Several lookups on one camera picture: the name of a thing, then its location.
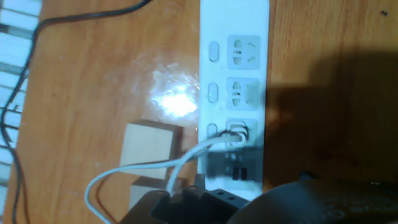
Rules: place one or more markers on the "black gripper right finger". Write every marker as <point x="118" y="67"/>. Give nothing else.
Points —
<point x="227" y="199"/>

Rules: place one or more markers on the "white power strip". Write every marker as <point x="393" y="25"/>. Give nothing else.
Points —
<point x="236" y="25"/>

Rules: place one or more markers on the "small black screw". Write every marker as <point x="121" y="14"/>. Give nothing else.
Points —
<point x="384" y="13"/>

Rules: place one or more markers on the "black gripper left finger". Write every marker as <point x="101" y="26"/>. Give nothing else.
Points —
<point x="174" y="211"/>

